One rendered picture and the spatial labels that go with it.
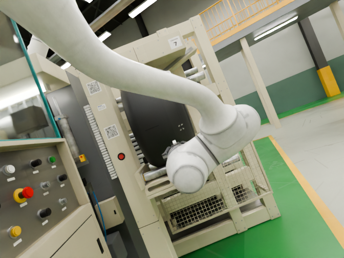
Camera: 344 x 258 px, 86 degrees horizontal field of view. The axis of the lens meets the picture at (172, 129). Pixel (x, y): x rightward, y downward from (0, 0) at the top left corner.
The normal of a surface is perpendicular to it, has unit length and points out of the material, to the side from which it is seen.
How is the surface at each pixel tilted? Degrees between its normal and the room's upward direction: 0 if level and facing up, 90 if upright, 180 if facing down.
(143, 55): 90
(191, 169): 89
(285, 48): 90
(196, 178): 99
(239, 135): 113
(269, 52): 90
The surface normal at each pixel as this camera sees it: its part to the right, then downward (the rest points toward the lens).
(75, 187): 0.01, -0.02
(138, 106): -0.07, -0.25
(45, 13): 0.44, 0.50
